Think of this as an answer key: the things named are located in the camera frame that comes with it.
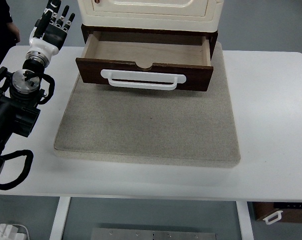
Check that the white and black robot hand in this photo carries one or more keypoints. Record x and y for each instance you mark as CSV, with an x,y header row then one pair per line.
x,y
48,43

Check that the dark brown wooden drawer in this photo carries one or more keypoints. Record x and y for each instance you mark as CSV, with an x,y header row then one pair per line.
x,y
196,75

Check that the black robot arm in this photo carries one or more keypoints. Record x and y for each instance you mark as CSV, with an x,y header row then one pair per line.
x,y
6,112

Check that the person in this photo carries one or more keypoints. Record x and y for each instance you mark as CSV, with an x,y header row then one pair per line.
x,y
1,12

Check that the beige fabric mat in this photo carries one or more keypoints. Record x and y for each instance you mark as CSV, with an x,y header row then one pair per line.
x,y
146,125

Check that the white table leg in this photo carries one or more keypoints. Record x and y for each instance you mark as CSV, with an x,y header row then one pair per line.
x,y
244,222
59,220

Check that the white power adapter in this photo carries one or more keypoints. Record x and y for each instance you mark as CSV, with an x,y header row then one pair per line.
x,y
8,231

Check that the brown wooden box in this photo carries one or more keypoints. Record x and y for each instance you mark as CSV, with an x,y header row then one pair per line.
x,y
296,215

